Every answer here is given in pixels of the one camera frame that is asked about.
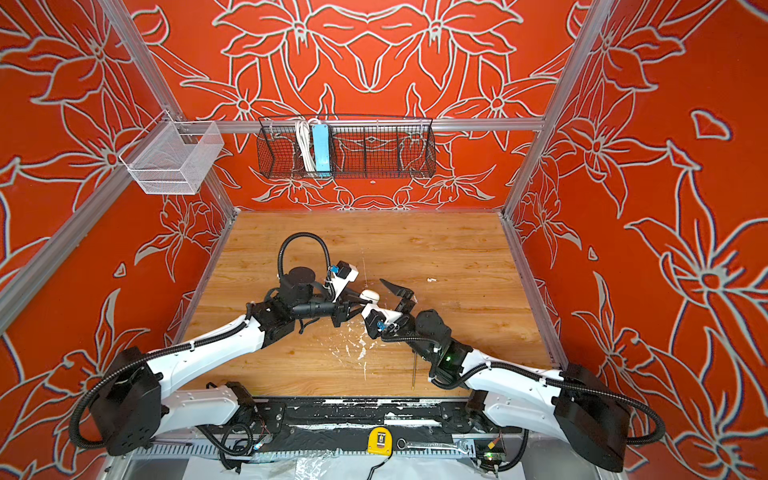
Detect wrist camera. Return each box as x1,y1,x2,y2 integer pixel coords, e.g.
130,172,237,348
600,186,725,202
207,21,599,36
326,261,359,291
362,306,401,339

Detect light blue box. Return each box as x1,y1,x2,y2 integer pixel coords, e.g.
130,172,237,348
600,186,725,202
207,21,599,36
312,123,331,176

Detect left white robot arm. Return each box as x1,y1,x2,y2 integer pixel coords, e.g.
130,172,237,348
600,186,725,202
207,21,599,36
68,262,362,457

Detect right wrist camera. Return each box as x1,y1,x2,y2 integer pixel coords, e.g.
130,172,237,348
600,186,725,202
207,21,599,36
362,306,401,339

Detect white earbud charging case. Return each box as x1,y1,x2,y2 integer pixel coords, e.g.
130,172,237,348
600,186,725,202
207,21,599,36
360,289,380,303

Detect black handled screwdriver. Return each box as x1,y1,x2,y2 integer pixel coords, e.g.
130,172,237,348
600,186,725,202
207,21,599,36
411,352,419,391

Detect clear plastic wall bin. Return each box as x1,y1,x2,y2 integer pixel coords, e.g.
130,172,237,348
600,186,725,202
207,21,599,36
120,121,224,195

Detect yellow tape measure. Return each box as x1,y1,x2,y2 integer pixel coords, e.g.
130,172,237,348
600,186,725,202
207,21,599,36
366,426,393,457

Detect silver wrench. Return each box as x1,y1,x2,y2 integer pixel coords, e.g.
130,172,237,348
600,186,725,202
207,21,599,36
395,438,467,451

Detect black wire wall basket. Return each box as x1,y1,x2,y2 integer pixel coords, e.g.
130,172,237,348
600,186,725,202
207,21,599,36
256,115,437,180

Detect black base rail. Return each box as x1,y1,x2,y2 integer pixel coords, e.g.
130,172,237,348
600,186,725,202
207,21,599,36
209,395,523,457

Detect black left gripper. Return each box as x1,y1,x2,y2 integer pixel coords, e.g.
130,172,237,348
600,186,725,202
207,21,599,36
294,287,372,327

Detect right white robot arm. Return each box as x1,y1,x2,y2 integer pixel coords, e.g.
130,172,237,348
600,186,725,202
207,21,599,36
360,282,666,473

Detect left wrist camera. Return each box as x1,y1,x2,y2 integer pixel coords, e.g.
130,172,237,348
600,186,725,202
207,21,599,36
326,261,359,291

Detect white coiled cable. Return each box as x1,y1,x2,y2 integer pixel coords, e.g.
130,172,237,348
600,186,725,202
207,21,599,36
295,119,316,174

